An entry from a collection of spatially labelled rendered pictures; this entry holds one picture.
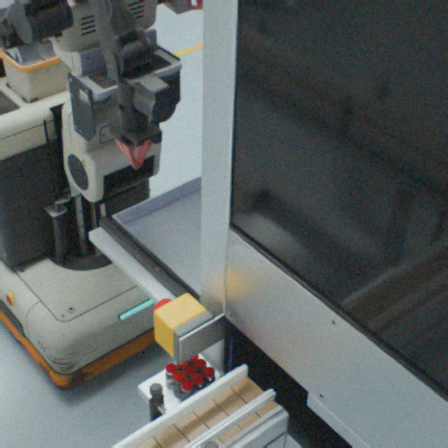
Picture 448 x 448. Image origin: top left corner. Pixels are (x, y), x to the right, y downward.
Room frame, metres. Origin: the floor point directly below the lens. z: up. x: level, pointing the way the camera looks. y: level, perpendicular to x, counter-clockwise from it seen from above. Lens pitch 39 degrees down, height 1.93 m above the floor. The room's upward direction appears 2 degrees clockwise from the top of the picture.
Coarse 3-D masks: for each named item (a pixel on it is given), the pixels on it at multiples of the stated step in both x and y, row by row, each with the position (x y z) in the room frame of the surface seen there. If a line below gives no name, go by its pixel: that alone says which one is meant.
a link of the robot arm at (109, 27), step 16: (96, 0) 1.29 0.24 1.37; (112, 0) 1.29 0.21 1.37; (96, 16) 1.29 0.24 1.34; (112, 16) 1.28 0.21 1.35; (128, 16) 1.29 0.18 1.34; (112, 32) 1.26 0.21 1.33; (128, 32) 1.28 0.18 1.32; (144, 32) 1.29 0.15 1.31; (112, 48) 1.26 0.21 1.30; (128, 48) 1.26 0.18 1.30; (144, 48) 1.28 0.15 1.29; (128, 64) 1.25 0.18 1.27
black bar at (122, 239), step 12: (108, 228) 1.23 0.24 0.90; (120, 240) 1.19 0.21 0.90; (132, 252) 1.16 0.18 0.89; (144, 252) 1.16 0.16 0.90; (144, 264) 1.13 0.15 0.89; (156, 264) 1.12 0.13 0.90; (156, 276) 1.10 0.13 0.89; (168, 276) 1.09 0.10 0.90; (168, 288) 1.07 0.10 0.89; (180, 288) 1.06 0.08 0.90
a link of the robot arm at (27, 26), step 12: (24, 0) 1.46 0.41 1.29; (36, 0) 1.46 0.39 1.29; (48, 0) 1.48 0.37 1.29; (60, 0) 1.51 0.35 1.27; (12, 12) 1.49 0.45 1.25; (24, 12) 1.45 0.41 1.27; (36, 12) 1.47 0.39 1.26; (24, 24) 1.46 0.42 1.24; (36, 24) 1.45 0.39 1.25; (72, 24) 1.52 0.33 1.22; (24, 36) 1.47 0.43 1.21; (36, 36) 1.45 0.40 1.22
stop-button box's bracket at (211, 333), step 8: (216, 320) 0.86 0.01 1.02; (224, 320) 0.87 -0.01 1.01; (200, 328) 0.84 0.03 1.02; (208, 328) 0.85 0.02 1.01; (216, 328) 0.86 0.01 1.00; (184, 336) 0.82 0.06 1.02; (192, 336) 0.83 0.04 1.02; (200, 336) 0.84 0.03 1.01; (208, 336) 0.85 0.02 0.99; (216, 336) 0.86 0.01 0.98; (184, 344) 0.82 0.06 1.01; (192, 344) 0.83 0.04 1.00; (200, 344) 0.84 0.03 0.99; (208, 344) 0.85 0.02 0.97; (184, 352) 0.82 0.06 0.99; (192, 352) 0.83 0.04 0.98; (200, 352) 0.84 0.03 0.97; (184, 360) 0.82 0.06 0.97
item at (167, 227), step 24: (168, 192) 1.34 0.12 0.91; (192, 192) 1.39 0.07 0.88; (120, 216) 1.26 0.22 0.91; (144, 216) 1.29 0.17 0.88; (168, 216) 1.30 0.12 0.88; (192, 216) 1.30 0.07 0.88; (144, 240) 1.21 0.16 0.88; (168, 240) 1.22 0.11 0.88; (192, 240) 1.22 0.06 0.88; (168, 264) 1.14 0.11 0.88; (192, 264) 1.14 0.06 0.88; (192, 288) 1.04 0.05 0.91
